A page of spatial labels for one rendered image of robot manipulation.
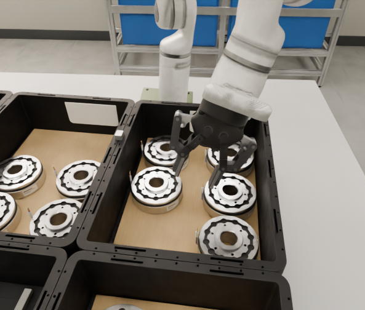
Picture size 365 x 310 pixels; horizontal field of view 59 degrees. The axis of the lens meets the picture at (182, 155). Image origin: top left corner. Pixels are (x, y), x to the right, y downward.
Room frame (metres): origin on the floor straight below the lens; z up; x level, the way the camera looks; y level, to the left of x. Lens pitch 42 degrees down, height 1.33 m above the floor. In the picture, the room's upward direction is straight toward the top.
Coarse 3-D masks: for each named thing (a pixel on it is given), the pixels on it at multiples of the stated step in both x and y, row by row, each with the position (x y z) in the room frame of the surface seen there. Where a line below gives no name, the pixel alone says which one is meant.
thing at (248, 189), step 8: (224, 176) 0.46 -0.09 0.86; (232, 176) 0.46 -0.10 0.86; (240, 176) 0.46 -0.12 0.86; (240, 184) 0.44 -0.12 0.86; (248, 184) 0.44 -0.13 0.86; (208, 192) 0.42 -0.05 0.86; (216, 192) 0.42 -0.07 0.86; (248, 192) 0.42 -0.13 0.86; (208, 200) 0.40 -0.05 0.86; (216, 200) 0.40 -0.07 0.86; (224, 200) 0.40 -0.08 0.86; (240, 200) 0.40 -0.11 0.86; (248, 200) 0.40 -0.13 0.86; (216, 208) 0.38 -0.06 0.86; (224, 208) 0.38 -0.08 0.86; (232, 208) 0.38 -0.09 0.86; (240, 208) 0.38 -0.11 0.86; (248, 208) 0.38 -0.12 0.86
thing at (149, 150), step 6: (156, 138) 0.58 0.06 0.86; (162, 138) 0.59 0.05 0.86; (168, 138) 0.59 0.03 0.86; (180, 138) 0.58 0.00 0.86; (150, 144) 0.56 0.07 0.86; (156, 144) 0.56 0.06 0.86; (144, 150) 0.54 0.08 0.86; (150, 150) 0.54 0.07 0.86; (150, 156) 0.52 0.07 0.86; (156, 156) 0.52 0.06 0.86; (162, 156) 0.52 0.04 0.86; (168, 156) 0.52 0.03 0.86; (174, 156) 0.52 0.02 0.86; (186, 156) 0.52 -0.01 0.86; (156, 162) 0.50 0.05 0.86; (162, 162) 0.50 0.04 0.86; (168, 162) 0.50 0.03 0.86
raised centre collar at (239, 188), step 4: (220, 184) 0.43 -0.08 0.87; (224, 184) 0.43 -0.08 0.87; (228, 184) 0.43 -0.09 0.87; (232, 184) 0.43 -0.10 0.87; (236, 184) 0.43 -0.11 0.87; (220, 188) 0.42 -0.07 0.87; (236, 188) 0.42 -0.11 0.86; (240, 188) 0.42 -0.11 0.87; (220, 192) 0.41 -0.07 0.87; (240, 192) 0.41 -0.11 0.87; (220, 196) 0.41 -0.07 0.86; (224, 196) 0.40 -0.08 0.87; (228, 196) 0.40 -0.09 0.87; (232, 196) 0.40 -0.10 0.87; (236, 196) 0.40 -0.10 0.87; (240, 196) 0.40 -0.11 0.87; (228, 200) 0.40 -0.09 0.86; (232, 200) 0.39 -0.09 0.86; (236, 200) 0.40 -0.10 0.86
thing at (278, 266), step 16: (128, 128) 0.53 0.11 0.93; (112, 160) 0.43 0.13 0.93; (272, 160) 0.43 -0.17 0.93; (112, 176) 0.40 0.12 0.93; (272, 176) 0.39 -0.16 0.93; (272, 192) 0.36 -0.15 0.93; (96, 208) 0.32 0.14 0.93; (272, 208) 0.32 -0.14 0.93; (272, 224) 0.29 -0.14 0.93; (80, 240) 0.26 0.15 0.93; (144, 256) 0.24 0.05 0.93; (160, 256) 0.24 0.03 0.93; (176, 256) 0.24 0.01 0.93; (192, 256) 0.24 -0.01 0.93; (208, 256) 0.24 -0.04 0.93; (224, 256) 0.24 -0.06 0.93
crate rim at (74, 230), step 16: (16, 96) 0.66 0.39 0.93; (32, 96) 0.66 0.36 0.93; (48, 96) 0.66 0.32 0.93; (64, 96) 0.66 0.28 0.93; (80, 96) 0.66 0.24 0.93; (0, 112) 0.59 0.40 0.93; (128, 112) 0.59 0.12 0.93; (112, 144) 0.48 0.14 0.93; (96, 176) 0.39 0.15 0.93; (96, 192) 0.36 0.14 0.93; (80, 208) 0.32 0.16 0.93; (80, 224) 0.29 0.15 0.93; (0, 240) 0.26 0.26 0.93; (16, 240) 0.26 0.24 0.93; (32, 240) 0.26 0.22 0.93; (48, 240) 0.26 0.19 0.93; (64, 240) 0.26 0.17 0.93
